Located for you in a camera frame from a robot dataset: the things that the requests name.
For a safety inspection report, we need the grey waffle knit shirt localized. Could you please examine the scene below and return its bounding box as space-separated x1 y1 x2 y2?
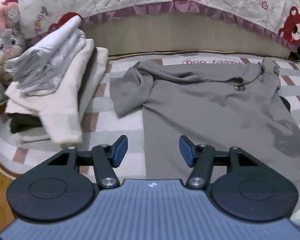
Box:
110 59 300 207

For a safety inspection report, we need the folded cream white garment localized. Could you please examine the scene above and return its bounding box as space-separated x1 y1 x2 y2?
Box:
5 39 95 145

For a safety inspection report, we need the folded light grey garment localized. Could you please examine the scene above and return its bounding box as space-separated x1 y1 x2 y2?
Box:
4 16 87 96

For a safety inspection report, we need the grey bunny plush toy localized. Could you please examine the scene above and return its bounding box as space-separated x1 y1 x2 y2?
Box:
0 2 26 103

